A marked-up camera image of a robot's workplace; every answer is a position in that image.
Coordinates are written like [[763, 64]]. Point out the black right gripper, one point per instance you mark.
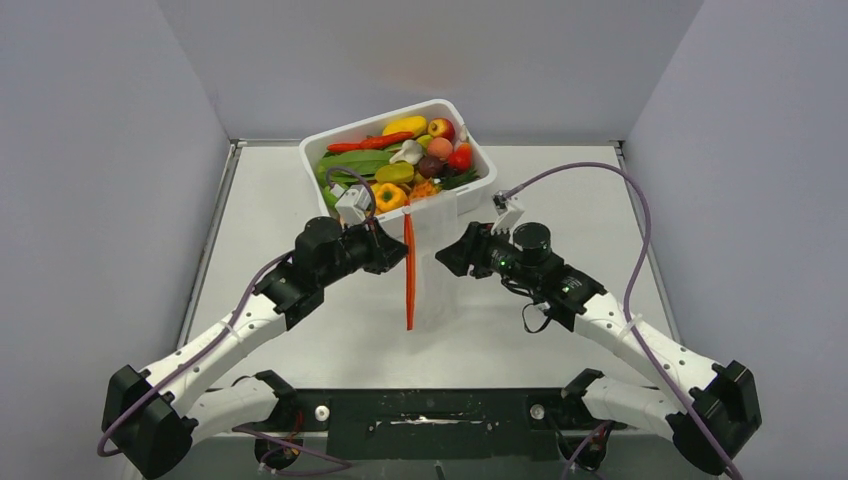
[[472, 250]]

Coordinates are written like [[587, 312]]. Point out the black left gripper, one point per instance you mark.
[[385, 251]]

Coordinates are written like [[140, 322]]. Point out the clear zip top bag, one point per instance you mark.
[[431, 292]]

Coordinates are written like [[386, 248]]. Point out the yellow green starfruit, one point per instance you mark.
[[400, 173]]

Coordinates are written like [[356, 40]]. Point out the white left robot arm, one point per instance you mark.
[[155, 415]]

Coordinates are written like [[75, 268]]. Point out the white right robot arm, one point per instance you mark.
[[708, 411]]

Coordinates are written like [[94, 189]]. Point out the orange fried food piece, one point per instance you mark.
[[424, 190]]

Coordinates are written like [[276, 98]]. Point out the yellow bell pepper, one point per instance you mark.
[[389, 197]]

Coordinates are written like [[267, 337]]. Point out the green leaf vegetable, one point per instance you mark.
[[364, 162]]

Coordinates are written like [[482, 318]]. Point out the dark purple passionfruit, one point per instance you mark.
[[430, 166]]

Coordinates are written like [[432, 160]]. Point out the red tomato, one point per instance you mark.
[[461, 159]]

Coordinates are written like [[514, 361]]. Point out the white garlic bulb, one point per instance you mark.
[[410, 152]]

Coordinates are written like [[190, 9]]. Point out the pink peach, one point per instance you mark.
[[440, 148]]

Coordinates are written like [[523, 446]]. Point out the red chili pepper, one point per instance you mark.
[[371, 143]]

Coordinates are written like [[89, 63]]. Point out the yellow mango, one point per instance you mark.
[[416, 125]]

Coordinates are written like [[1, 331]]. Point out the red apple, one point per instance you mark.
[[441, 128]]

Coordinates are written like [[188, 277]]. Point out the white plastic bin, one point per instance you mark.
[[469, 187]]

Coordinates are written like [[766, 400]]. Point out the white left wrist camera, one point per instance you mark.
[[354, 205]]

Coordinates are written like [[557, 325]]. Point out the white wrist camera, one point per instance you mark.
[[509, 210], [354, 205]]

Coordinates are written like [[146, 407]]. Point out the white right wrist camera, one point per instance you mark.
[[509, 210]]

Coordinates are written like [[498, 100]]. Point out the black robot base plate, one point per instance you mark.
[[432, 424]]

